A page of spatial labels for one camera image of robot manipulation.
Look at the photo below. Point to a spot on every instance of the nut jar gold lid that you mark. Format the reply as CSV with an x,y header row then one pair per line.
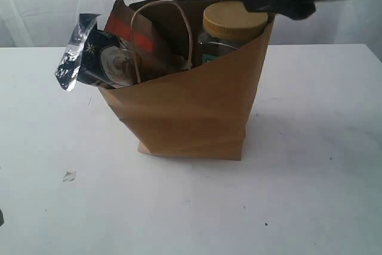
x,y
226,27

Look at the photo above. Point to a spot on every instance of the brown kraft pouch orange label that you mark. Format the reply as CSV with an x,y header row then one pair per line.
x,y
141,53

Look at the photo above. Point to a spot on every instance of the brown paper shopping bag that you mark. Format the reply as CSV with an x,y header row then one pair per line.
x,y
201,112

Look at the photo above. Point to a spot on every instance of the spaghetti packet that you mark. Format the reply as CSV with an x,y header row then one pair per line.
x,y
95,57

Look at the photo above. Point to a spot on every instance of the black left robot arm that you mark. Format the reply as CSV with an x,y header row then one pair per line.
x,y
1,218

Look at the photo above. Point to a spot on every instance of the small torn paper scrap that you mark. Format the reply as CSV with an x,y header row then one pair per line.
x,y
69,176

